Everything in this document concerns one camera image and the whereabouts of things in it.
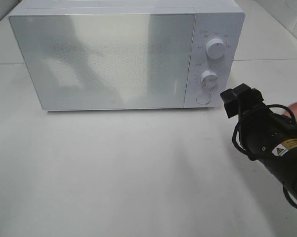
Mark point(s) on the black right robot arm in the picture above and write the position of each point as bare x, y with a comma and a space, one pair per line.
267, 133

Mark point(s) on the upper white power knob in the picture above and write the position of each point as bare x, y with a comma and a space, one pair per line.
215, 47

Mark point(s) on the white microwave oven body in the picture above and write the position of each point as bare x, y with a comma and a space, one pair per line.
222, 18

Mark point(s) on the pink plate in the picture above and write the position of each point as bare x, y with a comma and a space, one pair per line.
295, 108

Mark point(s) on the lower white timer knob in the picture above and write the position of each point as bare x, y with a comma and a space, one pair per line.
209, 79

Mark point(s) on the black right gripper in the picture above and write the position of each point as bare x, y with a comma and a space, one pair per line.
243, 101

